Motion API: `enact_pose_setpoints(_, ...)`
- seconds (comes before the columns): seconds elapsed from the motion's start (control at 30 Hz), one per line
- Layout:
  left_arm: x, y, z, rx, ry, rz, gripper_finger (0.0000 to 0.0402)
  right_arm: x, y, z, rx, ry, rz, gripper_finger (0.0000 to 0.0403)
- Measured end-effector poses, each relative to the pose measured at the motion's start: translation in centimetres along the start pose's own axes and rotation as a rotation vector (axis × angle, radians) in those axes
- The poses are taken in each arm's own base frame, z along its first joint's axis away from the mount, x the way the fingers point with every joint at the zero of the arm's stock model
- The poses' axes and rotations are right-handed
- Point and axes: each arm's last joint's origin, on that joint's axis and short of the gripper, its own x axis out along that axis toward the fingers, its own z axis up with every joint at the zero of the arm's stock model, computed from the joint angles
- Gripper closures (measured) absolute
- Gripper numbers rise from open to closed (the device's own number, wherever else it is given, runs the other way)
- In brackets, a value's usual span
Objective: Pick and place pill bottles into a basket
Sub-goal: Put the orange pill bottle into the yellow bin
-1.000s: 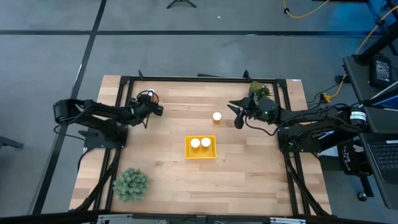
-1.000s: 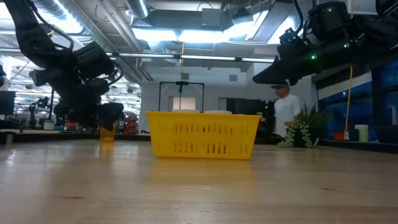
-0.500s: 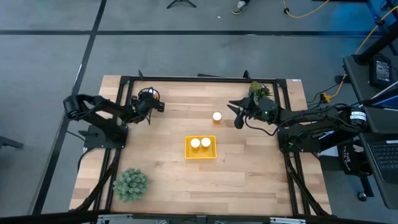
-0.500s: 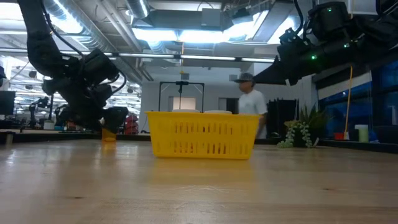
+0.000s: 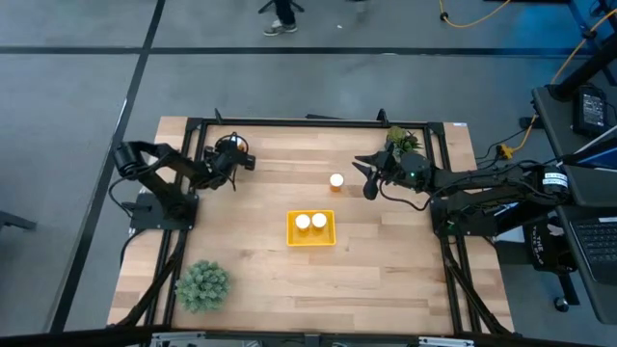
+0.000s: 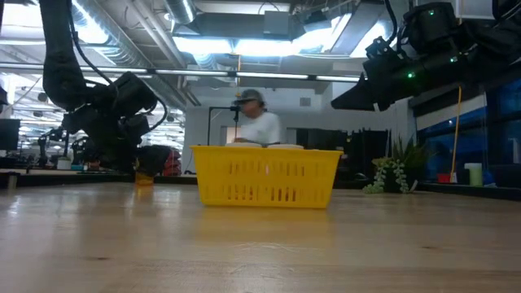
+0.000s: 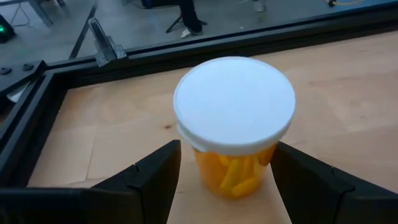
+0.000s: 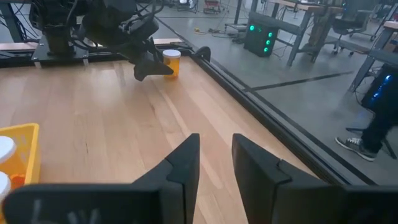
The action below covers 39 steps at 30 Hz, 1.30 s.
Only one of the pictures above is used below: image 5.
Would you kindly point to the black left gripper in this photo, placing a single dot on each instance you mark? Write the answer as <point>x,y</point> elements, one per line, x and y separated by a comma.
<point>219,166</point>

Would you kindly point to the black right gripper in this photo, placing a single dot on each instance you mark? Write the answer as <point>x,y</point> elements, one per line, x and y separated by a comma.
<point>419,166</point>

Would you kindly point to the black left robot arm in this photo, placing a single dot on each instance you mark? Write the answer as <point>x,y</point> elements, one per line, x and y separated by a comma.
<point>188,166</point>

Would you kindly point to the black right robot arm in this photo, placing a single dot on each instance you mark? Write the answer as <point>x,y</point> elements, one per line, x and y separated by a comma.
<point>482,180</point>

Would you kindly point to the yellow plastic basket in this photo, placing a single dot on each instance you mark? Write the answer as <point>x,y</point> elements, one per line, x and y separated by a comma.
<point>311,241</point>

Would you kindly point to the green succulent potted plant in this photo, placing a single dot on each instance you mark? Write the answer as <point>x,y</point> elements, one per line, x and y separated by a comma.
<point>399,136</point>

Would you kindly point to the white sticker label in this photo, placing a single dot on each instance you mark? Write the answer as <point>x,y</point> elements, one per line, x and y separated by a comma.
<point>460,124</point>

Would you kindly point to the round green bush plant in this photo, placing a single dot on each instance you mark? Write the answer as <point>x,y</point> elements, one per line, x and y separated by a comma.
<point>202,286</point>

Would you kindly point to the person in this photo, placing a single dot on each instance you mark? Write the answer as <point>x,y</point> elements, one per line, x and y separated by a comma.
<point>284,12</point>

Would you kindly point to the black backpack white lettering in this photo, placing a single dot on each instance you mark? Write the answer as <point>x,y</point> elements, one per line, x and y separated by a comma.
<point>542,250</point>

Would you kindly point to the dark side desk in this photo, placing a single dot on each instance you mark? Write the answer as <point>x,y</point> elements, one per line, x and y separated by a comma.
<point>554,125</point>

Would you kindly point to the black power adapter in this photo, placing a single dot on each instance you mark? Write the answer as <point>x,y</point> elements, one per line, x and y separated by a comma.
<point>592,111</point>

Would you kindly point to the black caster wheel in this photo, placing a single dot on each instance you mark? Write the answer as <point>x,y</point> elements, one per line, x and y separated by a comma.
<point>561,304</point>

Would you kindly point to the dark stand foot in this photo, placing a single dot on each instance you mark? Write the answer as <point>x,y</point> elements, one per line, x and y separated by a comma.
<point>14,220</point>

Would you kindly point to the black laptop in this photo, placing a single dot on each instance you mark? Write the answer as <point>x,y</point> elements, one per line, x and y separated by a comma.
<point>598,246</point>

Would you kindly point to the dark blue table leg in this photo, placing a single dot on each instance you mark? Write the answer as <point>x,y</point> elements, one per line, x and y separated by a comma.
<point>585,29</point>

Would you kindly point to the black aluminium table frame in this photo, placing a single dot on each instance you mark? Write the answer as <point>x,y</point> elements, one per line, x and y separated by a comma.
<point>313,122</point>

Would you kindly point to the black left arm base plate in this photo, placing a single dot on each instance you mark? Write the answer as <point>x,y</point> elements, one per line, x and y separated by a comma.
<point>164,221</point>

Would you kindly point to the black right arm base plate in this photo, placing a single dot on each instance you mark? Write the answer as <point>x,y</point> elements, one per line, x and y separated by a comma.
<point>465,226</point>

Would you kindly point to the black overhead mount bar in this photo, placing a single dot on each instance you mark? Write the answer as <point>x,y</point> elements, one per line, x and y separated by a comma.
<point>72,337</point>

